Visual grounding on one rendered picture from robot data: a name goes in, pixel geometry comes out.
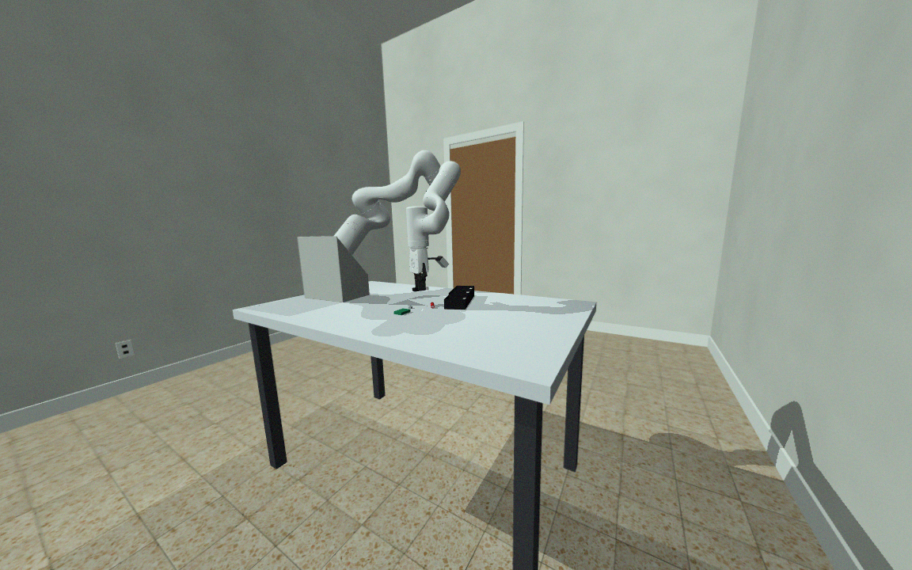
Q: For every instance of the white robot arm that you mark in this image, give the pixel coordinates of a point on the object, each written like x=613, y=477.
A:
x=441, y=178

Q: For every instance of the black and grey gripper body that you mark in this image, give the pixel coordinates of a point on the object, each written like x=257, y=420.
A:
x=416, y=259

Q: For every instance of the black rack of bins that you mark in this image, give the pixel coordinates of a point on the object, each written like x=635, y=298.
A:
x=459, y=298

